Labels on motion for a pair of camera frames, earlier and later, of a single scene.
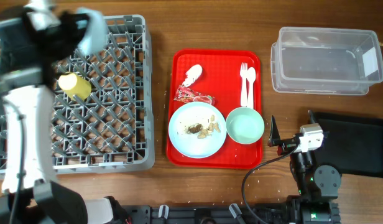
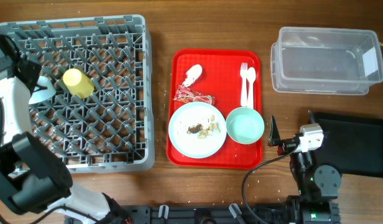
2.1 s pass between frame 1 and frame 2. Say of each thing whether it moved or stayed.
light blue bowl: moved
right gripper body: stayed
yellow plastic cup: moved
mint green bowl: stayed
